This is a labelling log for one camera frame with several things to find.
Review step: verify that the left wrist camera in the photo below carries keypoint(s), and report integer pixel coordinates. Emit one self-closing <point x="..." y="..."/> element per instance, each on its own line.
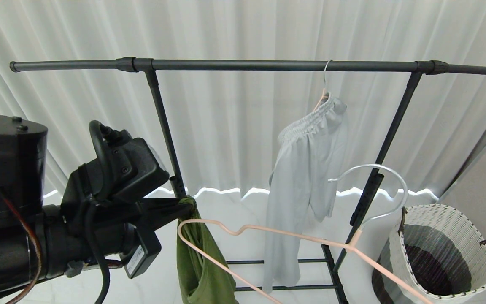
<point x="133" y="169"/>

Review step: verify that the white curtain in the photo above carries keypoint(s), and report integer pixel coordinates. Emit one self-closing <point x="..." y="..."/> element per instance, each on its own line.
<point x="247" y="135"/>

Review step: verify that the green garment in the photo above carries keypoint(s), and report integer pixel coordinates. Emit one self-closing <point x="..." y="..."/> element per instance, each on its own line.
<point x="201" y="270"/>

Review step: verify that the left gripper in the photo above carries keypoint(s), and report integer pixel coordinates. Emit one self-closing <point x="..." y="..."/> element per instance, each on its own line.
<point x="78" y="245"/>

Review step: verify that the black clothes rack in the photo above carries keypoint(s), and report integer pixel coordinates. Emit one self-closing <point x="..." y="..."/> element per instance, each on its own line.
<point x="268" y="65"/>

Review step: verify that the pink clothes hanger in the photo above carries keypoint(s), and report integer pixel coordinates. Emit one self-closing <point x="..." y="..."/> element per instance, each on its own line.
<point x="293" y="234"/>
<point x="324" y="80"/>

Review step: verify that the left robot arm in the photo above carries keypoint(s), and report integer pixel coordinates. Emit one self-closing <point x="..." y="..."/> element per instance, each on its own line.
<point x="2" y="169"/>

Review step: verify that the white laundry basket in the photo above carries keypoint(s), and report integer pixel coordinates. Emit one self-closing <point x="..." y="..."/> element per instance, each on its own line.
<point x="441" y="219"/>

